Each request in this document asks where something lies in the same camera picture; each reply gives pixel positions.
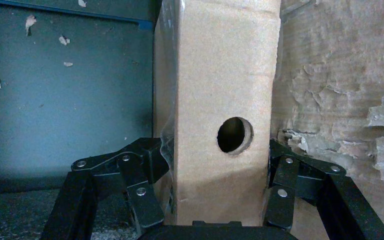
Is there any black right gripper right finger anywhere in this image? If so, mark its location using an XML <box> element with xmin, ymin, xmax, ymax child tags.
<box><xmin>263</xmin><ymin>139</ymin><xmax>384</xmax><ymax>240</ymax></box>

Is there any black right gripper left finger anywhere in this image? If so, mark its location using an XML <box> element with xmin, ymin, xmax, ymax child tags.
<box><xmin>41</xmin><ymin>137</ymin><xmax>170</xmax><ymax>240</ymax></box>

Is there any tall cardboard box with hole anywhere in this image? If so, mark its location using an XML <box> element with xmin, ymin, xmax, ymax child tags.
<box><xmin>152</xmin><ymin>0</ymin><xmax>283</xmax><ymax>228</ymax></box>

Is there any large open torn carton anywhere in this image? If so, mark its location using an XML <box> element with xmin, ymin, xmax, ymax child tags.
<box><xmin>0</xmin><ymin>0</ymin><xmax>384</xmax><ymax>240</ymax></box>

